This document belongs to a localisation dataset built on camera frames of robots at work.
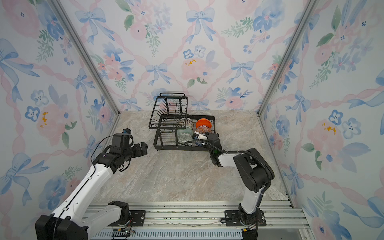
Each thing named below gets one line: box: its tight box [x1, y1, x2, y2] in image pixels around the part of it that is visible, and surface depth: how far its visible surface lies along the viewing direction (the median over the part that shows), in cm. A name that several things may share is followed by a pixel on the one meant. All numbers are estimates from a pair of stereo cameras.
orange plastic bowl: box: [195, 118, 212, 129], surface depth 105 cm
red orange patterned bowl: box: [196, 122, 212, 135], surface depth 105 cm
